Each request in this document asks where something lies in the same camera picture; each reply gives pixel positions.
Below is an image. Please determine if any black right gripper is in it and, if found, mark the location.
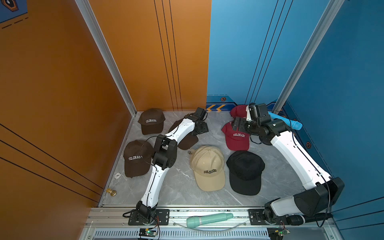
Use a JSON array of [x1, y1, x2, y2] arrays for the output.
[[229, 116, 260, 136]]

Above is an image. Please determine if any maroon cap front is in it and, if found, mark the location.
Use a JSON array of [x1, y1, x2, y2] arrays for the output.
[[222, 122, 250, 151]]

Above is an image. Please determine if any maroon cap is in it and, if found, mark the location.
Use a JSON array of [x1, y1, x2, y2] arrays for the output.
[[230, 105, 247, 118], [222, 122, 250, 151]]

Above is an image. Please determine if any black cap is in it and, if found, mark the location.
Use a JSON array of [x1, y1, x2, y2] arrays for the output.
[[227, 151, 265, 196]]

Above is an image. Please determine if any beige cap front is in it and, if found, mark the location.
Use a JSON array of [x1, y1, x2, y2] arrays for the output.
[[190, 146, 226, 192]]

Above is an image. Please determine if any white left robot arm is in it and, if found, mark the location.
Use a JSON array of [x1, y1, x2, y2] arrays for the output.
[[136, 108, 209, 223]]

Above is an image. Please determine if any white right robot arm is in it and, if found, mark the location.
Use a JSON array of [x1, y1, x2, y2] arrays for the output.
[[230, 117, 345, 227]]

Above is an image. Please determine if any maroon cap back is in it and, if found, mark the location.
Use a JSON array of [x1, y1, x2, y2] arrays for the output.
[[230, 105, 247, 118]]

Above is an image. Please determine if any blue microphone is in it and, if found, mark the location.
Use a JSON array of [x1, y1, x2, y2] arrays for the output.
[[269, 112, 303, 131]]

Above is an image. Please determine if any black microphone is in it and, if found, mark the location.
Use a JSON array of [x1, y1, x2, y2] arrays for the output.
[[286, 213, 333, 226]]

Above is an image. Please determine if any green microphone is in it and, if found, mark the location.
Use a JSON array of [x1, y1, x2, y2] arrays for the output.
[[187, 213, 234, 228]]

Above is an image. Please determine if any circuit board right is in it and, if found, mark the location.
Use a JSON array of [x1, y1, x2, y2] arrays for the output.
[[268, 229, 290, 240]]

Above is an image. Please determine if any brass knob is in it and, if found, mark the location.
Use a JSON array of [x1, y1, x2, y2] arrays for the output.
[[106, 188, 117, 197]]

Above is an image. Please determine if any green circuit board left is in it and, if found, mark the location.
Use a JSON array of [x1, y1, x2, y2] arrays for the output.
[[139, 229, 158, 239]]

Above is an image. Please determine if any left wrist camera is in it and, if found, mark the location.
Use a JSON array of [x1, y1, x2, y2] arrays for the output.
[[192, 107, 208, 121]]

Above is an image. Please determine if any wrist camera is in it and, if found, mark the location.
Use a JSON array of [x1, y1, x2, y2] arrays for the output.
[[192, 107, 208, 121], [246, 103, 271, 123]]

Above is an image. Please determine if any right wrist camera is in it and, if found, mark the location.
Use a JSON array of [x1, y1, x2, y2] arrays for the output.
[[246, 103, 271, 123]]

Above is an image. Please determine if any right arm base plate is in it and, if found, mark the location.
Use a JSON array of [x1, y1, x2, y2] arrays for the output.
[[248, 209, 269, 226]]

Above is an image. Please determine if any aluminium front rail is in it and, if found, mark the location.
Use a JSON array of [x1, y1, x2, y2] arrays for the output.
[[79, 206, 343, 240]]

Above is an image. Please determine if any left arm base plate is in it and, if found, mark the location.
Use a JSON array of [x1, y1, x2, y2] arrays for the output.
[[128, 209, 170, 226]]

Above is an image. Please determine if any aluminium corner post right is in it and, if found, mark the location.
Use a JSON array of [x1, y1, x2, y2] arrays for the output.
[[272, 0, 345, 114]]

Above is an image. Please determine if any aluminium corner post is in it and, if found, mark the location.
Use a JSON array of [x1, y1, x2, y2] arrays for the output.
[[75, 0, 137, 117], [272, 0, 345, 114]]

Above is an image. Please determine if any aluminium corner post left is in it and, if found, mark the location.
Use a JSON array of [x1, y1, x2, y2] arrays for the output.
[[75, 0, 137, 117]]

